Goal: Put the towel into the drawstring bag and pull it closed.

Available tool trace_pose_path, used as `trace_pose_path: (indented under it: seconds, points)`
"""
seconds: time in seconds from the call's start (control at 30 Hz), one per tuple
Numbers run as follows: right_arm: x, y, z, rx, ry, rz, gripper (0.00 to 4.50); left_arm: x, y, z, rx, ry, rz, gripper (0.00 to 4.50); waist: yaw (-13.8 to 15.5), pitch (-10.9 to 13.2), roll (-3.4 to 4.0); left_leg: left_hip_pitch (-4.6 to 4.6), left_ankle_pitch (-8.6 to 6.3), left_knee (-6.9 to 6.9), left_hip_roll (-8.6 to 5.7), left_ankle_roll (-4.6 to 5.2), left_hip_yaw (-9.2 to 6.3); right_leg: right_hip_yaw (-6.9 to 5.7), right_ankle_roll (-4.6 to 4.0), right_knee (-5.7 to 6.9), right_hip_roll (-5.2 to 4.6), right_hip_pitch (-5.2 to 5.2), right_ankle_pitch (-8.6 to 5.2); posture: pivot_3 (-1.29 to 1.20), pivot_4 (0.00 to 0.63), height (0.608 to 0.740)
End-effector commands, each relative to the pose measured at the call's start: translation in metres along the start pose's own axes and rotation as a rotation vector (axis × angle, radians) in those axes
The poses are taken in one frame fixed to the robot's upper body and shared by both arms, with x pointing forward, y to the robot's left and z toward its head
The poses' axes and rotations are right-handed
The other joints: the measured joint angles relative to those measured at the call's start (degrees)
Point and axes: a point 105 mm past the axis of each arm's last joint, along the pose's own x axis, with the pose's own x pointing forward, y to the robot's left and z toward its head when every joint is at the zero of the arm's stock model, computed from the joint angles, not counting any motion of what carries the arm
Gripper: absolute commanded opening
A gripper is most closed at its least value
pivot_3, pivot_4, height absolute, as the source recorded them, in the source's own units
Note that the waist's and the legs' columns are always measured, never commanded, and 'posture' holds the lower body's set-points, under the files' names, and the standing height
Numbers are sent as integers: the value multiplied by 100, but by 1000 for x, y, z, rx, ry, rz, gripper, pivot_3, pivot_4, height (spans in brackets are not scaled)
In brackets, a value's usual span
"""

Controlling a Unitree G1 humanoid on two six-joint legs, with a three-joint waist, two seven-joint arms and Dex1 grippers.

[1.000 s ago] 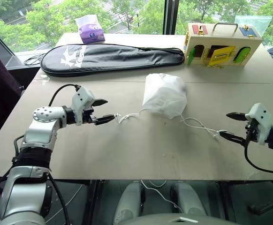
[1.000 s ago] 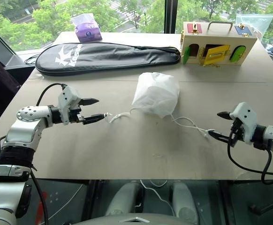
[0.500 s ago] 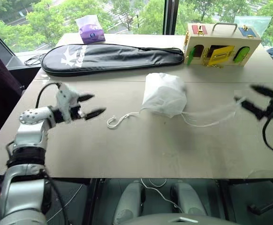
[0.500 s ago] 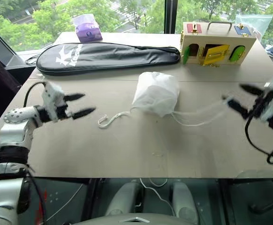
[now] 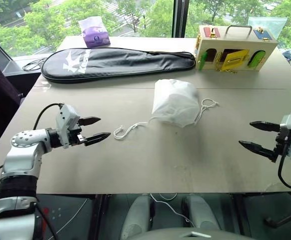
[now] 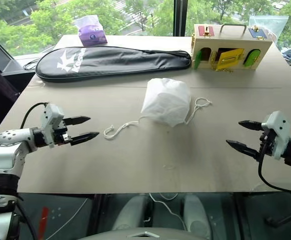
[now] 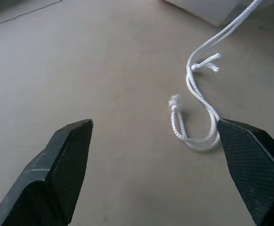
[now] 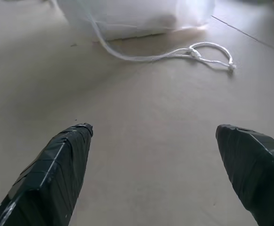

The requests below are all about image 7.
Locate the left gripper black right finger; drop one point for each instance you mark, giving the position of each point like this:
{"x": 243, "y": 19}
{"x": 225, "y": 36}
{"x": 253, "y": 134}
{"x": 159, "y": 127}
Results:
{"x": 252, "y": 164}

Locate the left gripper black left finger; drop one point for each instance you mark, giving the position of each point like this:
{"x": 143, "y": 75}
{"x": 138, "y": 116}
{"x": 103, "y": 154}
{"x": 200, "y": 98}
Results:
{"x": 57, "y": 169}

